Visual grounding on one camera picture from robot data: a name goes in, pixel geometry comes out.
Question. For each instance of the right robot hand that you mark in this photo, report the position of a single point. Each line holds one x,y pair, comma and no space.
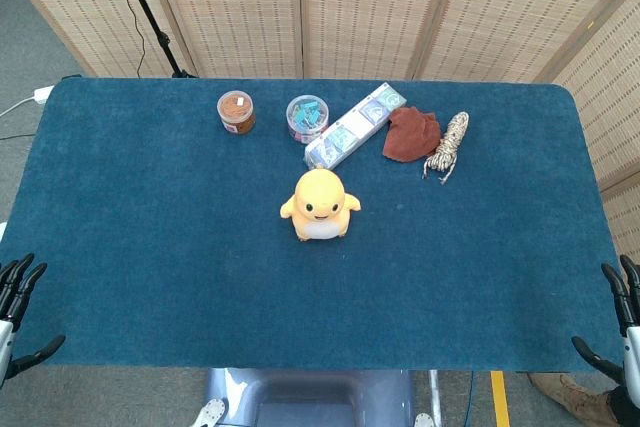
625,327

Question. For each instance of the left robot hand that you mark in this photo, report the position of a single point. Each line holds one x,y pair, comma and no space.
15,287

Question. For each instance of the yellow duck plush toy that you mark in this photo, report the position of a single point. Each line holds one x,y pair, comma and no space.
320,204

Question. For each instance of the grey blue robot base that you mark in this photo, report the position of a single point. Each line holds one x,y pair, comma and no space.
310,397

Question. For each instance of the tan boot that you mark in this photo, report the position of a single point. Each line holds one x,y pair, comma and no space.
575,399

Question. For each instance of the blue table mat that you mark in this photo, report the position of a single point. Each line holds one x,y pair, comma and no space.
200,227

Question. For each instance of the white power strip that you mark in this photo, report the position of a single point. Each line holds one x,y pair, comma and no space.
42,93

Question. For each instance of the jar with brown powder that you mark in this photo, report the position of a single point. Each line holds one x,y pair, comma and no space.
236,112

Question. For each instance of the reddish brown cloth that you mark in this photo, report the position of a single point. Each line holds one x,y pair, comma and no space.
411,134

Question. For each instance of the black tripod stand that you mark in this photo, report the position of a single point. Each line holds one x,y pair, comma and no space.
150,12

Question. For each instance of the clear jar of binder clips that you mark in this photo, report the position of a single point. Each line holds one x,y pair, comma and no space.
307,118

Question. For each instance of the long white printed box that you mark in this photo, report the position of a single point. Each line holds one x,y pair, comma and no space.
350,129

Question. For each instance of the bamboo folding screen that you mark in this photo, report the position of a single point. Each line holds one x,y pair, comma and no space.
350,7

